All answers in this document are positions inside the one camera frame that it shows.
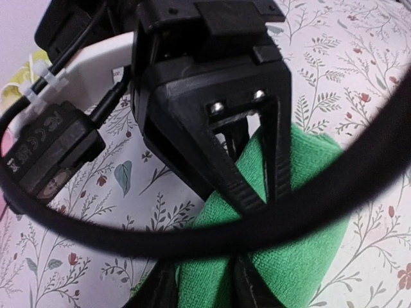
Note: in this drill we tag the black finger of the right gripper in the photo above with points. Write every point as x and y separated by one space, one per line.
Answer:
275 122
201 140

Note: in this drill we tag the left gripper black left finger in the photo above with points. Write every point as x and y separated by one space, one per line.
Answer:
159 289

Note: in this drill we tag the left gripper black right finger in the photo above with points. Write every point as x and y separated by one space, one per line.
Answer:
249 288

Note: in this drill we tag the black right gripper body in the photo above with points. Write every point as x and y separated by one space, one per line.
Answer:
206 32

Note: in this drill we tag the green microfibre towel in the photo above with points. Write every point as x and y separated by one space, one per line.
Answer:
291 244

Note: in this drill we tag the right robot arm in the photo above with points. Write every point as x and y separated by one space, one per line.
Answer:
211 96

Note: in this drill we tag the yellow patterned towel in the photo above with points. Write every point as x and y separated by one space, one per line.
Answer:
10 92

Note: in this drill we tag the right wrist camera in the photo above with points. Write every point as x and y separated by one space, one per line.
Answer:
52 149

